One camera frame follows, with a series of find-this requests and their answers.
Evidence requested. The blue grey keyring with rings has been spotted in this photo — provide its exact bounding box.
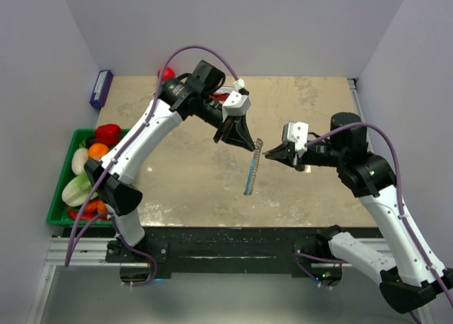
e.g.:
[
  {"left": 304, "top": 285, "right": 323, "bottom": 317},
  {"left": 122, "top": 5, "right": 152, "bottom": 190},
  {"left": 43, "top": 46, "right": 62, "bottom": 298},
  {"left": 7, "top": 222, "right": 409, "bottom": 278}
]
[{"left": 243, "top": 138, "right": 264, "bottom": 196}]

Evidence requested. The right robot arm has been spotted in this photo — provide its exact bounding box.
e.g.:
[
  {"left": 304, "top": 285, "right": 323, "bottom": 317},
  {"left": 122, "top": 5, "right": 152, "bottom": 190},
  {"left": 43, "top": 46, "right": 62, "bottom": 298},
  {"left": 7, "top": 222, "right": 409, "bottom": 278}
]
[{"left": 265, "top": 112, "right": 452, "bottom": 313}]

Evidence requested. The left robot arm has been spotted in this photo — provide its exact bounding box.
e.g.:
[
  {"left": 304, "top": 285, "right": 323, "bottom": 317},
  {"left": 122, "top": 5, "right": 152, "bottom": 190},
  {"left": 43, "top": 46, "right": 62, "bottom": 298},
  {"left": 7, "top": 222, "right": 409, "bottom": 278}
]
[{"left": 85, "top": 60, "right": 256, "bottom": 262}]

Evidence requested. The red rectangular box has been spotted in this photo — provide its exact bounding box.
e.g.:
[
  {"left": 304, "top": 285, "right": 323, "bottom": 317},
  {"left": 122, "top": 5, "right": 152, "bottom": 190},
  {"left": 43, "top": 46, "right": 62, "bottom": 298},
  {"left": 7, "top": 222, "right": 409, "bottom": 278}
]
[{"left": 211, "top": 86, "right": 234, "bottom": 101}]

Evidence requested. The red tomato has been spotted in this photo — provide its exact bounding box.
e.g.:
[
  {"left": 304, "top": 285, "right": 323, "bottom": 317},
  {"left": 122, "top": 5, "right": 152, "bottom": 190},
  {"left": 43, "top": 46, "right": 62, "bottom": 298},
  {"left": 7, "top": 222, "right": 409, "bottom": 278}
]
[{"left": 157, "top": 66, "right": 176, "bottom": 81}]

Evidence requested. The red bell pepper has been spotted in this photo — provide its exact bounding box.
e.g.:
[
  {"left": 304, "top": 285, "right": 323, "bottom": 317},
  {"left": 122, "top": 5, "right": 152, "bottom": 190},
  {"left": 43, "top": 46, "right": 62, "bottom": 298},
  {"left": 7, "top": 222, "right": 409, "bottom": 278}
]
[{"left": 94, "top": 124, "right": 122, "bottom": 146}]

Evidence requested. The orange fruit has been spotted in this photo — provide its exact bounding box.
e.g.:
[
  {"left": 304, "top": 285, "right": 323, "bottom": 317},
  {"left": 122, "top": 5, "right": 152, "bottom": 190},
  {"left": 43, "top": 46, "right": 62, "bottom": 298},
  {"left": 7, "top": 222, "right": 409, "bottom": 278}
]
[{"left": 88, "top": 143, "right": 110, "bottom": 161}]

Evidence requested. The purple box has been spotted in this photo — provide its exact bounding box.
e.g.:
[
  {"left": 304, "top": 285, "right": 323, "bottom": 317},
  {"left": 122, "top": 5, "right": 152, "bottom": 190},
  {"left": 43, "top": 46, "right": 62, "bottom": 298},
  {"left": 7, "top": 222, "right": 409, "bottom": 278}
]
[{"left": 89, "top": 69, "right": 113, "bottom": 110}]

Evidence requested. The orange pumpkin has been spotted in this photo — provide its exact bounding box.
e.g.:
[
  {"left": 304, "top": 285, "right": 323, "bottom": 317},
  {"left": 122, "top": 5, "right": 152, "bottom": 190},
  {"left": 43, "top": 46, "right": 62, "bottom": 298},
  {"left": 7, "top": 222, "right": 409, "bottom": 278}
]
[{"left": 97, "top": 199, "right": 108, "bottom": 214}]

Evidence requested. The white radish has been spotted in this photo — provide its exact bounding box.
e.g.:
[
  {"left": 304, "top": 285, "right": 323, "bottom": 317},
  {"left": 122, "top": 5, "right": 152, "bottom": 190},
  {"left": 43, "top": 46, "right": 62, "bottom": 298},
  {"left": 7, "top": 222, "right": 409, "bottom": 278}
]
[{"left": 71, "top": 147, "right": 89, "bottom": 175}]

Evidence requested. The orange carrot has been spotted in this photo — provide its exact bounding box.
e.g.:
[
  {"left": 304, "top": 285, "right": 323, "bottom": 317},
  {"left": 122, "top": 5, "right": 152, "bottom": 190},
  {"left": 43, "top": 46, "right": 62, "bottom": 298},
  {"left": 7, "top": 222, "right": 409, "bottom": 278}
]
[{"left": 84, "top": 200, "right": 98, "bottom": 214}]

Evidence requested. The green cabbage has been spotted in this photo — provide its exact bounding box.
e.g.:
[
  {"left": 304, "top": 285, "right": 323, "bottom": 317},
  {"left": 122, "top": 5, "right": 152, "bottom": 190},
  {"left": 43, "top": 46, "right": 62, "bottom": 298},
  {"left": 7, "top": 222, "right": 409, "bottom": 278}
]
[{"left": 62, "top": 173, "right": 92, "bottom": 207}]

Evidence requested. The red chili pepper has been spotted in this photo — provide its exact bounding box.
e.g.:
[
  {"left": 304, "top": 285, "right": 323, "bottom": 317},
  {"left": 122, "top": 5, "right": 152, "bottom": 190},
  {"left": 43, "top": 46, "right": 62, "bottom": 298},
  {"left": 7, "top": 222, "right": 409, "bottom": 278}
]
[{"left": 66, "top": 205, "right": 110, "bottom": 221}]

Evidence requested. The green plastic bin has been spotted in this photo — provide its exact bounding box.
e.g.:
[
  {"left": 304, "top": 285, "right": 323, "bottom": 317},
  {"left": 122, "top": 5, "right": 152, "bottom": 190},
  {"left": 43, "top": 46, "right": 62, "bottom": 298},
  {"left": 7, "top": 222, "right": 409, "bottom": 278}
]
[{"left": 46, "top": 128, "right": 132, "bottom": 226}]

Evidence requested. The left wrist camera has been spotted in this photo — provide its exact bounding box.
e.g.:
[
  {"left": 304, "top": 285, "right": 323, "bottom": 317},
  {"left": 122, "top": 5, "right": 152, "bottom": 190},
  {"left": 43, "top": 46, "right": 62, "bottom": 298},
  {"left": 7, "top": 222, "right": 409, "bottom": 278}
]
[{"left": 222, "top": 91, "right": 251, "bottom": 118}]

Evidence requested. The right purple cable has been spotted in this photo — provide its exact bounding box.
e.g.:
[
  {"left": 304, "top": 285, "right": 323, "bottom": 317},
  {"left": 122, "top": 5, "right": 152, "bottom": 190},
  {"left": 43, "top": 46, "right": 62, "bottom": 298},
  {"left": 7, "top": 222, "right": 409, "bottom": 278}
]
[{"left": 293, "top": 122, "right": 453, "bottom": 324}]

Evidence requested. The purple cable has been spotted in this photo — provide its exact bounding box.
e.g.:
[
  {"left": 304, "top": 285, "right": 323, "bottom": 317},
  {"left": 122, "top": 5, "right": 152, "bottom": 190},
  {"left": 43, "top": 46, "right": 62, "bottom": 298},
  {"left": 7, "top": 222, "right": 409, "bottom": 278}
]
[
  {"left": 64, "top": 45, "right": 248, "bottom": 288},
  {"left": 293, "top": 122, "right": 453, "bottom": 324}
]

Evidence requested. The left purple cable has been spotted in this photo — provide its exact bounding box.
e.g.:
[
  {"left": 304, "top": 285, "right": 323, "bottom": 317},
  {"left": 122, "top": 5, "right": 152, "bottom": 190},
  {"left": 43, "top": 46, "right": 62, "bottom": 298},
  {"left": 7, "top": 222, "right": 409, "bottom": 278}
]
[{"left": 64, "top": 45, "right": 248, "bottom": 288}]

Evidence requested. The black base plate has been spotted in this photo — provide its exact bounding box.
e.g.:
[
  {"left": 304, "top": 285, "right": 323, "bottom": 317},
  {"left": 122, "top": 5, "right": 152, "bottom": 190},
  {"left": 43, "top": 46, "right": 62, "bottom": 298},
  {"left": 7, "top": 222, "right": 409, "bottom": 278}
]
[{"left": 105, "top": 226, "right": 383, "bottom": 281}]

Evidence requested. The aluminium frame rail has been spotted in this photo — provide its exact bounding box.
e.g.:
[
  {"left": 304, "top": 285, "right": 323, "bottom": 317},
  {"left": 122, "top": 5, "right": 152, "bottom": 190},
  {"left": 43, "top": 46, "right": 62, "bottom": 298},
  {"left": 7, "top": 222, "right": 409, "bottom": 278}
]
[{"left": 25, "top": 231, "right": 436, "bottom": 324}]

